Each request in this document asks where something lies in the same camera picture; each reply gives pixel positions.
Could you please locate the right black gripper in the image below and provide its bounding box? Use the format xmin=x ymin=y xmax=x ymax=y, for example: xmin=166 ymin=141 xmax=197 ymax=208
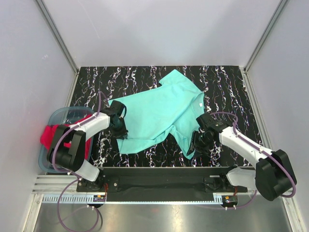
xmin=186 ymin=130 xmax=215 ymax=159

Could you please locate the teal t shirt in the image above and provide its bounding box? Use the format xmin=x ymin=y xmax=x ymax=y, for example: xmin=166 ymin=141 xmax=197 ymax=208
xmin=117 ymin=70 xmax=204 ymax=159

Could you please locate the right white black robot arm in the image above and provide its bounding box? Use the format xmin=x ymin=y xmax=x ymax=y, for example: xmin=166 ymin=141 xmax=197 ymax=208
xmin=187 ymin=123 xmax=297 ymax=201

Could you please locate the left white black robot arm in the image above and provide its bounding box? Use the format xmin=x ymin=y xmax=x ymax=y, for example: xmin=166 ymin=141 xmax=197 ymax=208
xmin=47 ymin=113 xmax=128 ymax=191

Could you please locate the translucent blue plastic basket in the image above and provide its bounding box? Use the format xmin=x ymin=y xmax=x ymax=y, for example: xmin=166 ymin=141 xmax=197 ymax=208
xmin=38 ymin=106 xmax=94 ymax=173

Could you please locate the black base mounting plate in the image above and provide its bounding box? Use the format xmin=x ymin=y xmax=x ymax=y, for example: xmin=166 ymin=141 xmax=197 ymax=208
xmin=77 ymin=167 xmax=247 ymax=192

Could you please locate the red t shirt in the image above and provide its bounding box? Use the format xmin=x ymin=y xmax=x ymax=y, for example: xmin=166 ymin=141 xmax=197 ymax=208
xmin=40 ymin=108 xmax=93 ymax=163

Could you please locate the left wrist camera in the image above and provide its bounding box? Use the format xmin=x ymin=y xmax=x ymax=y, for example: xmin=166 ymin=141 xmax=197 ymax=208
xmin=100 ymin=100 xmax=127 ymax=118

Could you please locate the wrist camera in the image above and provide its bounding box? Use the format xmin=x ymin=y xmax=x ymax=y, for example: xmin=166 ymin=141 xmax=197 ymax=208
xmin=196 ymin=113 xmax=230 ymax=133
xmin=100 ymin=100 xmax=127 ymax=118

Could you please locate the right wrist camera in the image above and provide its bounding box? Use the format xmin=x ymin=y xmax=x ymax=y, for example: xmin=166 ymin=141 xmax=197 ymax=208
xmin=196 ymin=113 xmax=230 ymax=133

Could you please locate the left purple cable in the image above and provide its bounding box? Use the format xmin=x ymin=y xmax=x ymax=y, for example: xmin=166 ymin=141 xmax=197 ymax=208
xmin=52 ymin=91 xmax=109 ymax=230

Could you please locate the purple cable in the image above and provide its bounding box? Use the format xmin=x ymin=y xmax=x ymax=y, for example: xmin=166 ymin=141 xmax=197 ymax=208
xmin=202 ymin=111 xmax=297 ymax=209
xmin=52 ymin=91 xmax=109 ymax=230

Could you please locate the aluminium frame rail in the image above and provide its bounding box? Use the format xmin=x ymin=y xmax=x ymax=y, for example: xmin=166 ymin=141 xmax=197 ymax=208
xmin=31 ymin=175 xmax=295 ymax=194

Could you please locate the white slotted cable duct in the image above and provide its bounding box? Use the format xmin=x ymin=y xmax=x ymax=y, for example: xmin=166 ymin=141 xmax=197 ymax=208
xmin=42 ymin=194 xmax=223 ymax=205

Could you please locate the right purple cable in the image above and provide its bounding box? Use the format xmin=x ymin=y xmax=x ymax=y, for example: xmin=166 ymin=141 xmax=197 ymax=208
xmin=202 ymin=111 xmax=297 ymax=209

